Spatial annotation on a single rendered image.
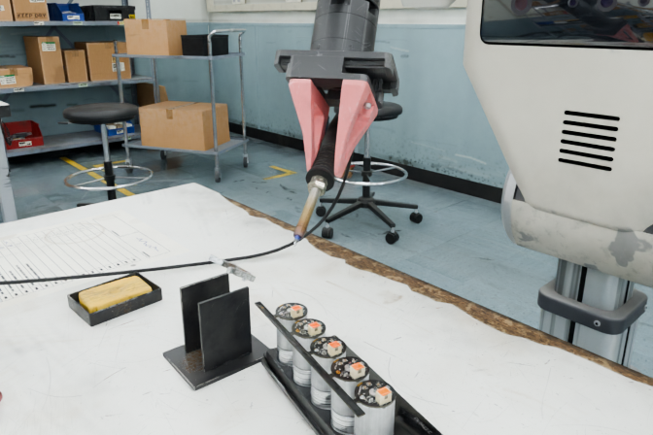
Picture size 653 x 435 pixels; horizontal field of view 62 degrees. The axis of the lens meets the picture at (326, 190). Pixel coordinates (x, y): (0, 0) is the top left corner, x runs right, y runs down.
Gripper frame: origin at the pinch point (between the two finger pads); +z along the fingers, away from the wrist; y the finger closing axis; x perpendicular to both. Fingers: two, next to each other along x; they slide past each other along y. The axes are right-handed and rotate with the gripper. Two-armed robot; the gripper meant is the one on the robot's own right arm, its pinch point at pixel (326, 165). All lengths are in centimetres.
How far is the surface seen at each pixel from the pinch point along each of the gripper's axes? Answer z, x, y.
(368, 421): 17.7, -10.2, 7.6
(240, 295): 11.8, -1.6, -5.1
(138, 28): -138, 239, -203
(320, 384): 16.8, -6.2, 3.5
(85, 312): 15.5, 1.8, -21.6
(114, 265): 11.0, 12.8, -27.3
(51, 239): 8.8, 17.0, -40.4
